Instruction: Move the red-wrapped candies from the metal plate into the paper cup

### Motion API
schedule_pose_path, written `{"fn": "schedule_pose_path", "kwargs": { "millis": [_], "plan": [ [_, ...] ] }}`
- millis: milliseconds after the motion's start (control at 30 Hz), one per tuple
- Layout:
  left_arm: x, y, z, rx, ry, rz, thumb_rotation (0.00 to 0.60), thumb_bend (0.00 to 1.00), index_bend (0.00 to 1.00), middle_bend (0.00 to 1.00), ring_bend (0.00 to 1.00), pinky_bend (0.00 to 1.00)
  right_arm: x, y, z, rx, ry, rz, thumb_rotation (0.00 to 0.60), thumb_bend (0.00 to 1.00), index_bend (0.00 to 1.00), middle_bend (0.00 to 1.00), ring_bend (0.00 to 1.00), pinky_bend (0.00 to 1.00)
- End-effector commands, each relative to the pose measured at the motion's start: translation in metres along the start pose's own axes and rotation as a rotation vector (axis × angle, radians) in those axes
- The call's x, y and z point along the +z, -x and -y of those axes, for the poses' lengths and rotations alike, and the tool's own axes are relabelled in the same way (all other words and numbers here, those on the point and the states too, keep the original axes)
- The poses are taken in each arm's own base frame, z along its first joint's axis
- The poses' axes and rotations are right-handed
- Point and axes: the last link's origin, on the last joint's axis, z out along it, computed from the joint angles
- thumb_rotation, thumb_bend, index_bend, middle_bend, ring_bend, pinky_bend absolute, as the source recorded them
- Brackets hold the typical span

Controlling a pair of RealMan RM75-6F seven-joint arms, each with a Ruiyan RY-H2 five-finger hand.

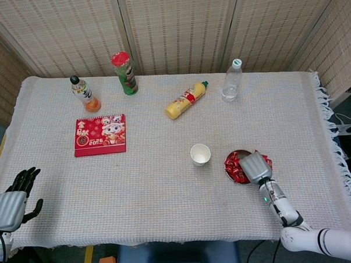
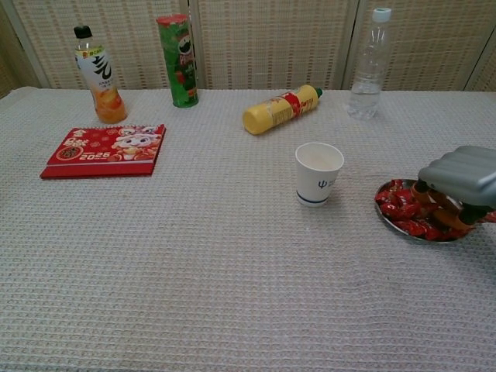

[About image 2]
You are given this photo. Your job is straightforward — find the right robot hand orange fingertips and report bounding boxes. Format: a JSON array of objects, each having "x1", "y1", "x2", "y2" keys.
[{"x1": 411, "y1": 146, "x2": 496, "y2": 233}]

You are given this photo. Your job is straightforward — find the round metal plate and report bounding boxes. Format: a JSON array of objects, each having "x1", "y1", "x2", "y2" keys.
[{"x1": 374, "y1": 177, "x2": 485, "y2": 244}]

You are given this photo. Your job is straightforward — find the bamboo folding screen panel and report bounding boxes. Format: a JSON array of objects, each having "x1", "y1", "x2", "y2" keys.
[
  {"x1": 464, "y1": 36, "x2": 496, "y2": 93},
  {"x1": 188, "y1": 0, "x2": 360, "y2": 91},
  {"x1": 343, "y1": 0, "x2": 496, "y2": 93},
  {"x1": 2, "y1": 0, "x2": 197, "y2": 91},
  {"x1": 0, "y1": 0, "x2": 43, "y2": 100}
]

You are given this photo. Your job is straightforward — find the clear plastic water bottle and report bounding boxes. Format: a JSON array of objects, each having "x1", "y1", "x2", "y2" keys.
[{"x1": 346, "y1": 6, "x2": 392, "y2": 120}]

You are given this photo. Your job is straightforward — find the white paper cup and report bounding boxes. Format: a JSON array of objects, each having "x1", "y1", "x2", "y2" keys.
[{"x1": 295, "y1": 142, "x2": 345, "y2": 207}]

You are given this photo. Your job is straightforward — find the yellow bottle green cap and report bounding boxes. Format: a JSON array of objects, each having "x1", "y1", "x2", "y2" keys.
[{"x1": 242, "y1": 84, "x2": 324, "y2": 136}]

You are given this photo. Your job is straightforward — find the white woven tablecloth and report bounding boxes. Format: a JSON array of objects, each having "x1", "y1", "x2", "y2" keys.
[{"x1": 0, "y1": 87, "x2": 496, "y2": 372}]

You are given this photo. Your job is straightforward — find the green chips can red lid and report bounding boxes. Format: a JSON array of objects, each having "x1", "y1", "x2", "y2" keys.
[{"x1": 156, "y1": 13, "x2": 200, "y2": 109}]

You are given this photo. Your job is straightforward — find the red desk calendar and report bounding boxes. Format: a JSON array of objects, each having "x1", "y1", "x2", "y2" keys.
[{"x1": 40, "y1": 122, "x2": 167, "y2": 180}]

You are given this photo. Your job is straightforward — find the orange juice bottle black cap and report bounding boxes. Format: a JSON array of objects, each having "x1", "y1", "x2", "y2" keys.
[{"x1": 73, "y1": 25, "x2": 129, "y2": 125}]

